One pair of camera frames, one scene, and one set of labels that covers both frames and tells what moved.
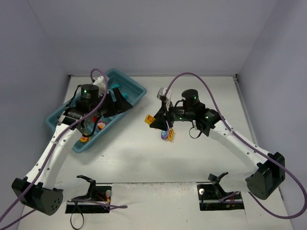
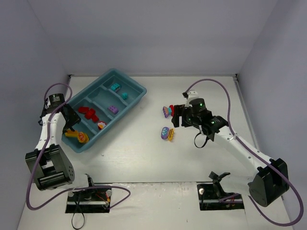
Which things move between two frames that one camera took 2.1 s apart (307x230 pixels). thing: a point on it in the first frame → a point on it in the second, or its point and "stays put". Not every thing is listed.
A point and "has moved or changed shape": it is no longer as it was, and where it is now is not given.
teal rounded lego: (115, 85) stays put
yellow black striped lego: (171, 134) stays put
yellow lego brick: (149, 119) has moved or changed shape
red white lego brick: (101, 125) stays put
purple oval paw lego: (164, 134) stays put
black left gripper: (111, 105) → (71, 117)
